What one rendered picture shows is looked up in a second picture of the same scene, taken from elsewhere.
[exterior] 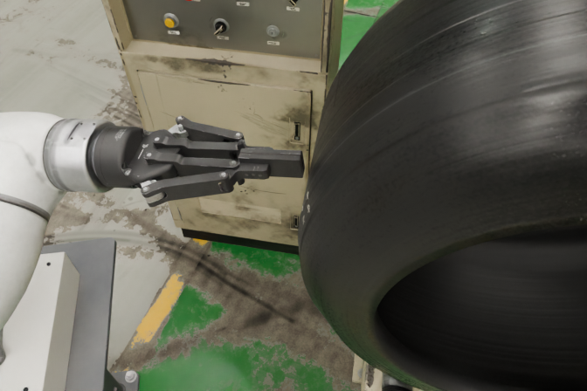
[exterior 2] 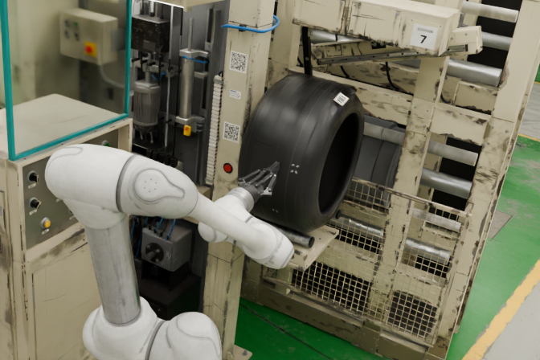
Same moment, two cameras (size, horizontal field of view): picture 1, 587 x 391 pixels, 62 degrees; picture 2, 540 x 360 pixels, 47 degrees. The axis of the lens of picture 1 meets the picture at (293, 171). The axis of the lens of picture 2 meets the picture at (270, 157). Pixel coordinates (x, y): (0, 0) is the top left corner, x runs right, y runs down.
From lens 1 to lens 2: 197 cm
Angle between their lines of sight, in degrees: 63
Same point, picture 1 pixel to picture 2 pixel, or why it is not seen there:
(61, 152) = (245, 197)
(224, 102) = (83, 260)
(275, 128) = not seen: hidden behind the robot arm
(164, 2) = (42, 210)
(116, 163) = (256, 190)
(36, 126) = (231, 198)
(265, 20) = not seen: hidden behind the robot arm
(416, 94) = (307, 120)
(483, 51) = (309, 107)
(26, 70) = not seen: outside the picture
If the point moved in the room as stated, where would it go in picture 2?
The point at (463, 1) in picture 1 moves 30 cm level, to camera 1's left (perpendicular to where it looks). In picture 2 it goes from (288, 104) to (261, 130)
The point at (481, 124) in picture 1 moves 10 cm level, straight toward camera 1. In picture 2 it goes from (324, 116) to (345, 125)
